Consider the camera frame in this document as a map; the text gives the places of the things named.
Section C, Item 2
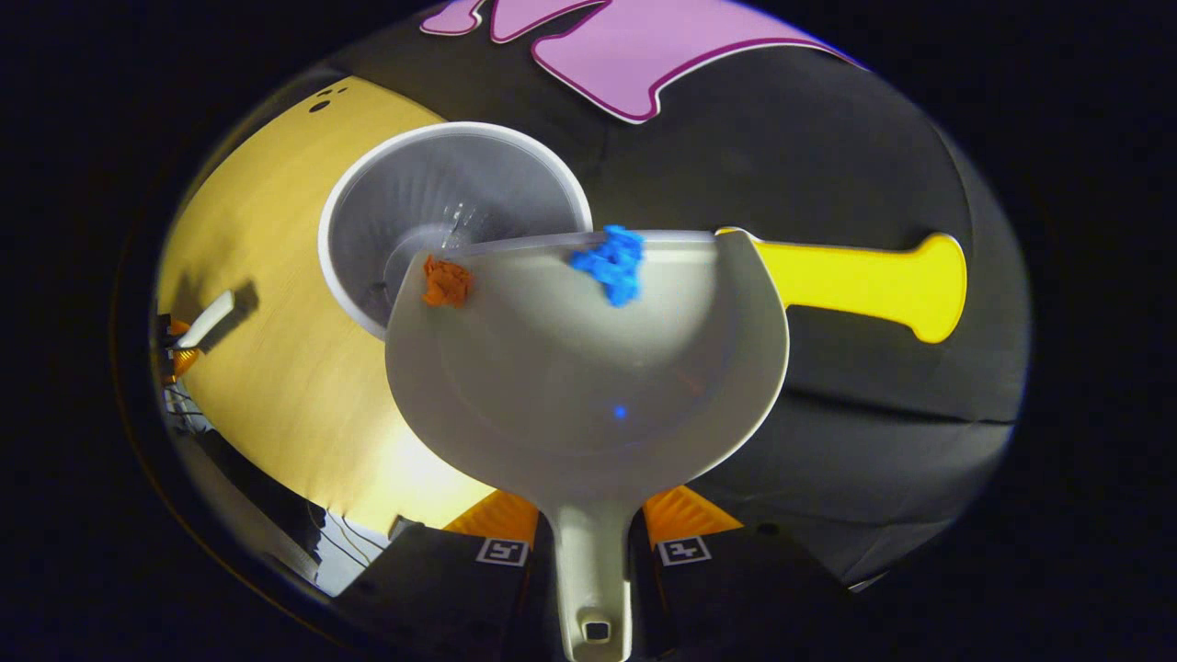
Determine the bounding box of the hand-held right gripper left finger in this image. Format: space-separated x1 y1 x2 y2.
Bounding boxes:
345 489 564 662

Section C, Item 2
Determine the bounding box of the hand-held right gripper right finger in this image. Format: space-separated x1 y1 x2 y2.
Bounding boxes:
629 485 856 662

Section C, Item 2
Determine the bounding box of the small grey broom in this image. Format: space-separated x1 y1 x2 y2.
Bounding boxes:
173 290 237 351

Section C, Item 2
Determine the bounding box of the grey plastic dustpan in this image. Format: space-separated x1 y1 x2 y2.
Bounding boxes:
383 229 791 662

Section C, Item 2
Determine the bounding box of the orange paper trash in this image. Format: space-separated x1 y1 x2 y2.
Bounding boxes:
420 254 475 310

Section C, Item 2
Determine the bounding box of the white ribbed garbage bin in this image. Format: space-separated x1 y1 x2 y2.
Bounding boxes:
317 120 595 342

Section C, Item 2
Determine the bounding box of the blue paper trash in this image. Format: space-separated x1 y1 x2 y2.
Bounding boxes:
567 224 647 308

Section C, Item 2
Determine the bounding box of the wooden desktop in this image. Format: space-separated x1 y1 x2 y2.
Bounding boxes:
154 75 502 536

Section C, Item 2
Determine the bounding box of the black backdrop cloth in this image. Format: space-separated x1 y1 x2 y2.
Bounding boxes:
239 0 1033 589

